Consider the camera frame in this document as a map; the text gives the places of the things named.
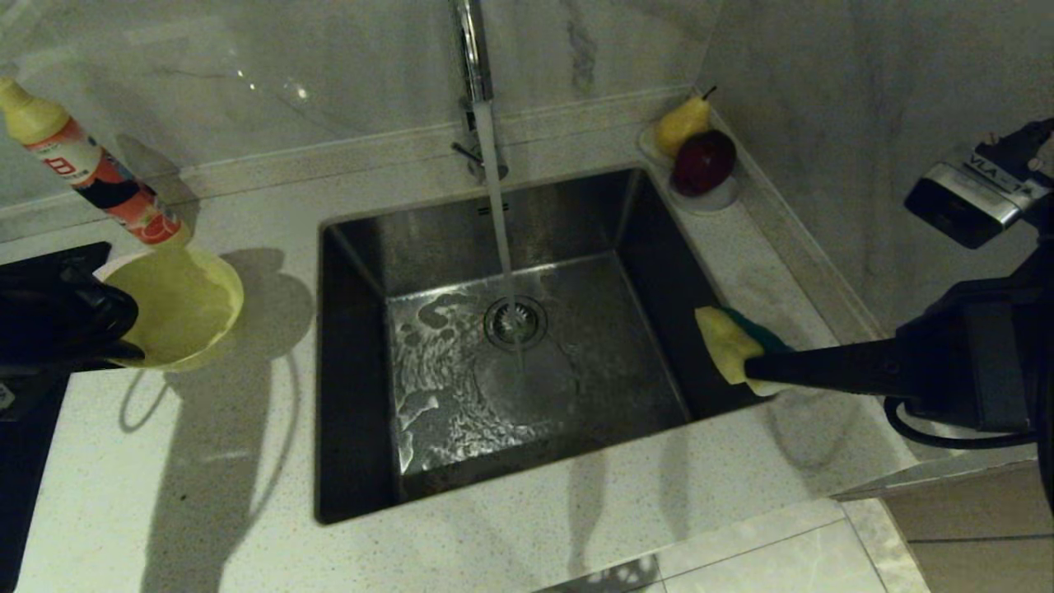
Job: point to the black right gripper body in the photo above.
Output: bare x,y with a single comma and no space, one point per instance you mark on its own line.
972,362

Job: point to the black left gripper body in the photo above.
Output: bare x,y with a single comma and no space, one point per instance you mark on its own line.
41,317

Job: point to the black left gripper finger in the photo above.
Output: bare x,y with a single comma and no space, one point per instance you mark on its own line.
111,309
115,350

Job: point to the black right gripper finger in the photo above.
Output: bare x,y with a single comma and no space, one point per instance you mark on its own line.
856,381
840,362

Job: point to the yellow plastic bowl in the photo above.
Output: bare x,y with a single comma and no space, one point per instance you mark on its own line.
181,305

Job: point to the yellow and green sponge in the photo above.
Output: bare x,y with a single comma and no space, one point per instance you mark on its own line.
725,346

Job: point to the yellow detergent bottle red label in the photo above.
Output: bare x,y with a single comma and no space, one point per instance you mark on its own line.
90,169

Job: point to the chrome faucet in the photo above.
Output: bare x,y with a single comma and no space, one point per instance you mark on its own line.
476,49

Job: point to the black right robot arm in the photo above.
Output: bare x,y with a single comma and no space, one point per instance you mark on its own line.
1046,371

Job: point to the stainless steel sink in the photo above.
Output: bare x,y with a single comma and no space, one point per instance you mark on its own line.
617,395

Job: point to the metal sink drain strainer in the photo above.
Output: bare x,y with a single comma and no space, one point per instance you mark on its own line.
531,325

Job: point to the black induction cooktop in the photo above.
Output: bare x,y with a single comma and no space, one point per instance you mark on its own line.
25,461

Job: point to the light wooden cabinet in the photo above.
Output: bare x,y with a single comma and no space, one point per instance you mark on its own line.
988,535

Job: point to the small white dish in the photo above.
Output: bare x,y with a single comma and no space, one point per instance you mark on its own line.
708,203

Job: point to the dark red apple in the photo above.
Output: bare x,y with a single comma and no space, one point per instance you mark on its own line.
704,161

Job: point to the yellow pear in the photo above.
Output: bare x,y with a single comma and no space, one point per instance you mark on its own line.
679,128

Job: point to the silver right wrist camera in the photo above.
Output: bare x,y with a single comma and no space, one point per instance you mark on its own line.
963,198

